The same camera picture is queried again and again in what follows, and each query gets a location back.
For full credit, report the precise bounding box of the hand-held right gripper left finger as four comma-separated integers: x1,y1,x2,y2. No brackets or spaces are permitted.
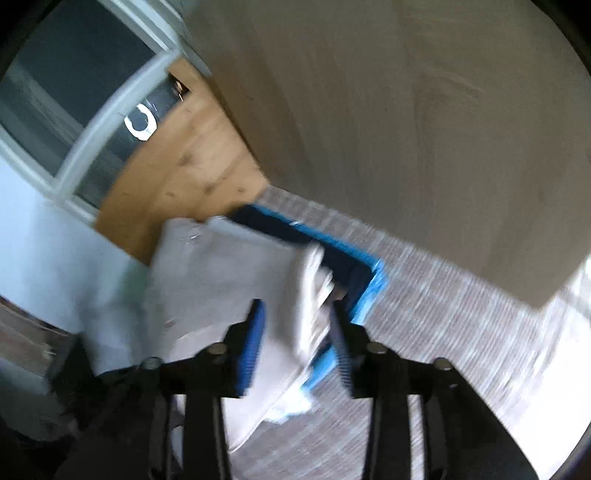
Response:
69,300,267,480

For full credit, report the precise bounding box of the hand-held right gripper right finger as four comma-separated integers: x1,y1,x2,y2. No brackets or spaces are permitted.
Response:
329,305,541,480

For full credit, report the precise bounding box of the large white cloth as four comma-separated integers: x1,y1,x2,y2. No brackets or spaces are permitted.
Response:
145,216,324,455

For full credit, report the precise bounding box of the blue plastic crate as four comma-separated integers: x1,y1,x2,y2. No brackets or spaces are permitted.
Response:
228,203,389,393

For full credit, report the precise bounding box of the white folded cloth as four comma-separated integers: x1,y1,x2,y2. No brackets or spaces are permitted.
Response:
293,242,338,365

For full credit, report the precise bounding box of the beige plaid blanket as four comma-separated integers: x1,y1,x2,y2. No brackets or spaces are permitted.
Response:
226,185,591,480

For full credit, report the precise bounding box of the orange wooden panel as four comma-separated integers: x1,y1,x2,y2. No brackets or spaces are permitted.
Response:
95,58,271,266

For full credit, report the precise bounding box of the pale wooden cabinet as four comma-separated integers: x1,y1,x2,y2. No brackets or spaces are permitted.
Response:
180,0,591,310

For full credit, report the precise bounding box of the white framed window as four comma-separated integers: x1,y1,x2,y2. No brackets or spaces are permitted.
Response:
0,0,213,222

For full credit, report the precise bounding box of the white ring on window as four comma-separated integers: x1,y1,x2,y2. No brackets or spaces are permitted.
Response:
124,104,157,141

